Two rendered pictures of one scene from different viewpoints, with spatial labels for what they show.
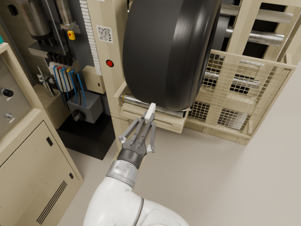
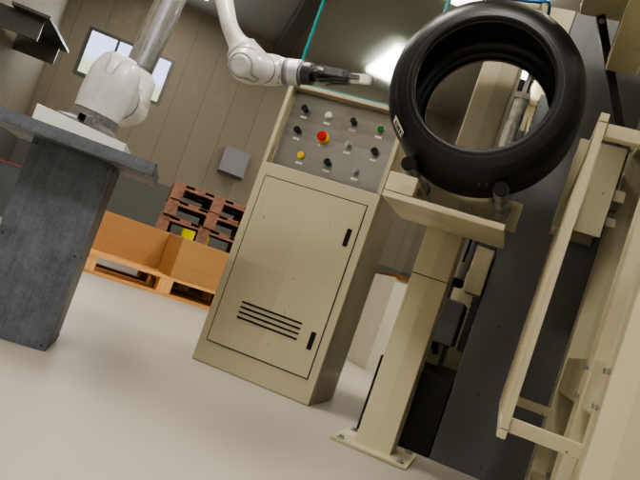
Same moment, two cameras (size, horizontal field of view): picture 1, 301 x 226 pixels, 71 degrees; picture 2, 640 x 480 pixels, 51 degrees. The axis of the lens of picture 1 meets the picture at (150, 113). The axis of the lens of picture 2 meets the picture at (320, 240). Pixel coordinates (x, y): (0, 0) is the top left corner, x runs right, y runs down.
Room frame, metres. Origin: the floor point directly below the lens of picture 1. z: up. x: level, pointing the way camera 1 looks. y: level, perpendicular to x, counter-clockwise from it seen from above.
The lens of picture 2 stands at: (0.43, -2.12, 0.47)
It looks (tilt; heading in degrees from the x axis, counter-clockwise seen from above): 4 degrees up; 87
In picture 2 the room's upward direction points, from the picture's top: 19 degrees clockwise
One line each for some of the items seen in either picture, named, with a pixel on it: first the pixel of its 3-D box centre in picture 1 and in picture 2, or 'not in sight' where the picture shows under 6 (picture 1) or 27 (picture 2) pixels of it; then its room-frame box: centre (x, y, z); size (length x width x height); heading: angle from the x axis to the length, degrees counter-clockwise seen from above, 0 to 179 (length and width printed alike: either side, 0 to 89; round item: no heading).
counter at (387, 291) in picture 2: not in sight; (378, 318); (1.50, 3.86, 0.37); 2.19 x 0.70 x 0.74; 99
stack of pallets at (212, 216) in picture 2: not in sight; (199, 243); (-0.35, 4.91, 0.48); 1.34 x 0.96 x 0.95; 99
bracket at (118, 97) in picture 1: (132, 80); (461, 201); (0.97, 0.11, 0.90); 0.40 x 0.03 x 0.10; 159
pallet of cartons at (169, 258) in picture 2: not in sight; (161, 260); (-0.44, 3.46, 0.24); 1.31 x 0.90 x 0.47; 24
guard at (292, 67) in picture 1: (204, 93); (542, 291); (1.13, -0.39, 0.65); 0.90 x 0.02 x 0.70; 69
